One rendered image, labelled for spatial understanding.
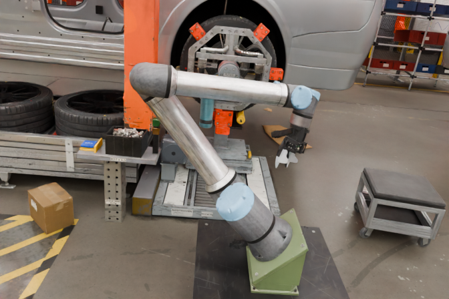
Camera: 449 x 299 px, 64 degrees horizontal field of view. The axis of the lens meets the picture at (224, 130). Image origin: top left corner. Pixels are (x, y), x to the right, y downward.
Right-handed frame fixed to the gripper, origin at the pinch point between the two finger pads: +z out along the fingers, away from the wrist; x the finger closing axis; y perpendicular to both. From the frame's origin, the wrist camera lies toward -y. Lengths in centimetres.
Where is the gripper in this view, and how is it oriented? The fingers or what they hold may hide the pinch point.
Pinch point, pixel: (280, 164)
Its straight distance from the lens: 166.9
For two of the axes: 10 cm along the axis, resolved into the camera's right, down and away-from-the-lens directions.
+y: 6.7, 3.6, -6.5
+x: 6.9, 0.3, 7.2
